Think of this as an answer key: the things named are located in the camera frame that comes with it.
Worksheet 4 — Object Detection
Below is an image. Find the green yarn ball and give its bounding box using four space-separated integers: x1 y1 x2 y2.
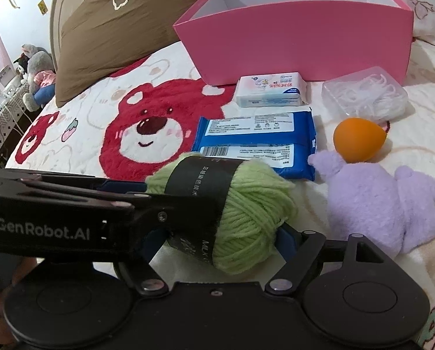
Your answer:
145 153 298 274

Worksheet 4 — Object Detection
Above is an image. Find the purple plush toy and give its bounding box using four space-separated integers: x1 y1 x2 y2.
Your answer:
307 150 435 258

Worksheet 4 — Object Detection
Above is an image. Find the blue wet wipes pack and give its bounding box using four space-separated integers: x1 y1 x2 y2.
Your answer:
191 111 317 181

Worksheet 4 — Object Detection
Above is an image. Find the orange makeup sponge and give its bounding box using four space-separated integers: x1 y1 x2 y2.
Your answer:
333 118 386 163

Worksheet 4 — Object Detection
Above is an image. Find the white tissue pack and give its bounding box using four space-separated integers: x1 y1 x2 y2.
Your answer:
234 72 308 108

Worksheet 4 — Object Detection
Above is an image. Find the clear floss pick box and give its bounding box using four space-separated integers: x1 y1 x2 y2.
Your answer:
322 66 408 123

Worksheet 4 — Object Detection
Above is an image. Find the person's hand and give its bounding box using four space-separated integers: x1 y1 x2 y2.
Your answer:
0 258 37 346

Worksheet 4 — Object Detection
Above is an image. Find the red bear blanket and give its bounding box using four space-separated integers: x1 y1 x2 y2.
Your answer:
6 40 435 349

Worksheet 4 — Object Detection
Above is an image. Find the white chair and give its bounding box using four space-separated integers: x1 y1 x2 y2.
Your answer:
0 65 22 105

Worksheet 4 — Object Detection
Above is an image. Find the grey plush toy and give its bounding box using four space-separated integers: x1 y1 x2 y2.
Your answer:
21 44 56 111

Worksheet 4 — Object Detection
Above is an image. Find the brown pillow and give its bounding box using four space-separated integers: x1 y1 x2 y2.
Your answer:
55 0 197 108

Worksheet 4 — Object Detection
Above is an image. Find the pink cardboard box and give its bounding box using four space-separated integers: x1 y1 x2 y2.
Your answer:
174 0 414 85

